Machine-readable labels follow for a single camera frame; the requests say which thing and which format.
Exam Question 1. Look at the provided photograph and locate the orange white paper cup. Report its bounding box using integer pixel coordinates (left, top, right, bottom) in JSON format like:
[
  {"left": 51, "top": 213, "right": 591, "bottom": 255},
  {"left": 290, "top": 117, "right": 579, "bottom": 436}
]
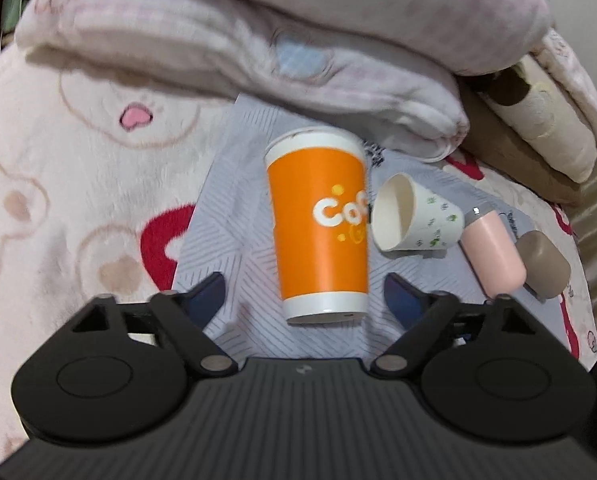
[{"left": 264, "top": 127, "right": 369, "bottom": 324}]

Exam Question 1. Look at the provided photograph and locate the pink cylindrical cup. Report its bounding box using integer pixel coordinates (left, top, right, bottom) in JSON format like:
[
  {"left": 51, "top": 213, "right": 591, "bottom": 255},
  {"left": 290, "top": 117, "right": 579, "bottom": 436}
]
[{"left": 460, "top": 204, "right": 526, "bottom": 298}]

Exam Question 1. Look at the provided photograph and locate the white leaf-print paper cup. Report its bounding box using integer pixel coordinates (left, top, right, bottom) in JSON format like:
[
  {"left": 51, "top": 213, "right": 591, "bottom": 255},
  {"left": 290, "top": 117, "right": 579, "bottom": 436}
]
[{"left": 371, "top": 174, "right": 465, "bottom": 252}]

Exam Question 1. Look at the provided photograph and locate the beige cup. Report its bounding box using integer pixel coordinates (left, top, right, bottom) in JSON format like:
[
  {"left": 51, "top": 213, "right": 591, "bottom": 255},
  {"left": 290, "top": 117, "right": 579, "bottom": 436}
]
[{"left": 515, "top": 231, "right": 571, "bottom": 299}]

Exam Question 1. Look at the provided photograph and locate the grey patterned mat cloth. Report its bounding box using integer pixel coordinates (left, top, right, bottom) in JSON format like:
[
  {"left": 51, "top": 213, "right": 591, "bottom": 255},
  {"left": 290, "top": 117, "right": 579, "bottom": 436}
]
[{"left": 175, "top": 96, "right": 485, "bottom": 362}]

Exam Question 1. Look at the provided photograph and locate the white bear-print fleece blanket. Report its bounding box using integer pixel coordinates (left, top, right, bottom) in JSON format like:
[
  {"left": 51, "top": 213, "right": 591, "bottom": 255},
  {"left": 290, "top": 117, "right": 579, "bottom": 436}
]
[{"left": 0, "top": 41, "right": 597, "bottom": 466}]

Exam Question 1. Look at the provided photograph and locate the brown cream folded blanket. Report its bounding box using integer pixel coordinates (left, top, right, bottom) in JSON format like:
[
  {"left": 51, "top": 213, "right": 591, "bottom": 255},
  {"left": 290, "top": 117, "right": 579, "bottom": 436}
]
[{"left": 457, "top": 55, "right": 597, "bottom": 207}]

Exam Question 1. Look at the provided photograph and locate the pink checkered folded quilt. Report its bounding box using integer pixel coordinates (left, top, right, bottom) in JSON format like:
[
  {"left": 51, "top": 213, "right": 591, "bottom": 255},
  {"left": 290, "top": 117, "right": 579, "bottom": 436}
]
[{"left": 15, "top": 0, "right": 552, "bottom": 162}]

